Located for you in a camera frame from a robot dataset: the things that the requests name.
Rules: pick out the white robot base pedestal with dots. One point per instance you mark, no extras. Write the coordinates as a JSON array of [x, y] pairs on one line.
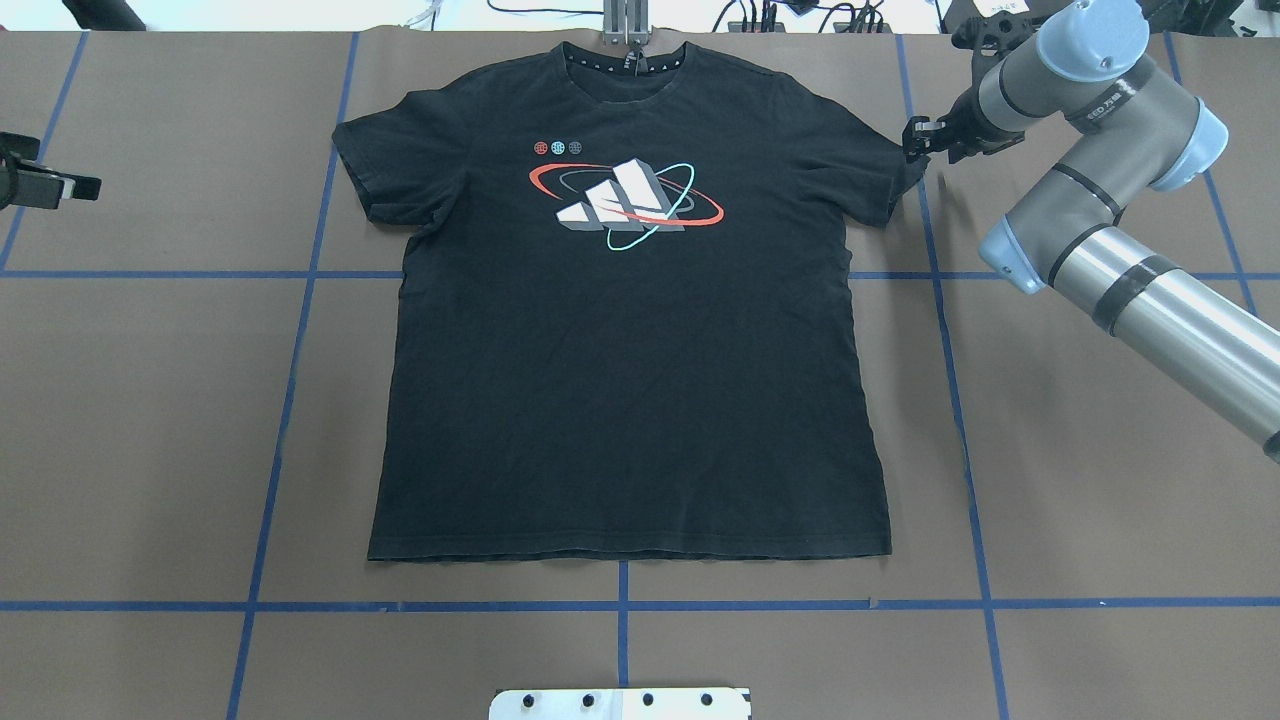
[[623, 703]]

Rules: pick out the aluminium frame post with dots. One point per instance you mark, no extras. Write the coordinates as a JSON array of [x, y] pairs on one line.
[[625, 23]]

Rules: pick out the black graphic t-shirt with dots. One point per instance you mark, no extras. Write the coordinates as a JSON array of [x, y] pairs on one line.
[[624, 327]]

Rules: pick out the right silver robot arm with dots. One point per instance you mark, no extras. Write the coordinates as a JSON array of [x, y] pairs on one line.
[[1139, 130]]

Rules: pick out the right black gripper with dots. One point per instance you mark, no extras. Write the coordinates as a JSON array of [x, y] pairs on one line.
[[963, 120]]

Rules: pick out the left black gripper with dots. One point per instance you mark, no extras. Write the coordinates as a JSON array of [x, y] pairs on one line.
[[22, 184]]

